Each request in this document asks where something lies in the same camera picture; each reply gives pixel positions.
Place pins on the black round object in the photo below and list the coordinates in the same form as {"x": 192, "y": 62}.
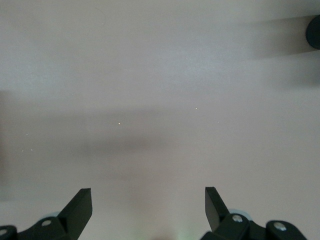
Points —
{"x": 313, "y": 32}

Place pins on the brown table cover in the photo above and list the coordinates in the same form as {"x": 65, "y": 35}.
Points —
{"x": 160, "y": 100}

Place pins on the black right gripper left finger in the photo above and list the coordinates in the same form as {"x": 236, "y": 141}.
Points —
{"x": 72, "y": 215}

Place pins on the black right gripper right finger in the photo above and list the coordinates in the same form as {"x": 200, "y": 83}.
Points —
{"x": 217, "y": 215}

